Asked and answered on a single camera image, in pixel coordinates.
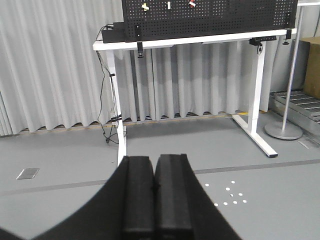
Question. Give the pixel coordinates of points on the black right clamp bracket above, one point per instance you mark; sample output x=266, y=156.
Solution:
x=287, y=37

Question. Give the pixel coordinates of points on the white standing desk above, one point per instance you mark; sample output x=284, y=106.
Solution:
x=250, y=127

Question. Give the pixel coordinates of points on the black clamp bracket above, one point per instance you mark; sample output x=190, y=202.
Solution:
x=287, y=37
x=138, y=33

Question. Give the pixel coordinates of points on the black desk control panel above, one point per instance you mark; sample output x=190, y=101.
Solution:
x=257, y=41

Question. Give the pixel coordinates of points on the black perforated pegboard panel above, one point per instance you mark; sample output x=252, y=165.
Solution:
x=207, y=18

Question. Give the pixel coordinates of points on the grey floor outlet plate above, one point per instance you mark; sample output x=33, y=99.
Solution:
x=27, y=173

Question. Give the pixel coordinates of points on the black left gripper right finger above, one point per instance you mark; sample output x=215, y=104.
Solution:
x=183, y=210

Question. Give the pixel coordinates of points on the grey round-base pole stand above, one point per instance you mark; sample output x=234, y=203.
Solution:
x=288, y=131

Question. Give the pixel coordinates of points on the black left clamp bracket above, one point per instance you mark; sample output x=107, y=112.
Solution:
x=138, y=33

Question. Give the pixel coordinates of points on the grey metal grate platform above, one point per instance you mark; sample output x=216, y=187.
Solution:
x=304, y=110

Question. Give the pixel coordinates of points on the white pleated curtain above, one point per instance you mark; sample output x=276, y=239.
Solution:
x=50, y=75

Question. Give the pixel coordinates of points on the black box on desk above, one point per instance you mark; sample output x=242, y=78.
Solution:
x=113, y=33

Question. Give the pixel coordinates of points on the brown cardboard box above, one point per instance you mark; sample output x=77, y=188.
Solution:
x=312, y=76

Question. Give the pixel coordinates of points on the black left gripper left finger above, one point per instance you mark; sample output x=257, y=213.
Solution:
x=123, y=209

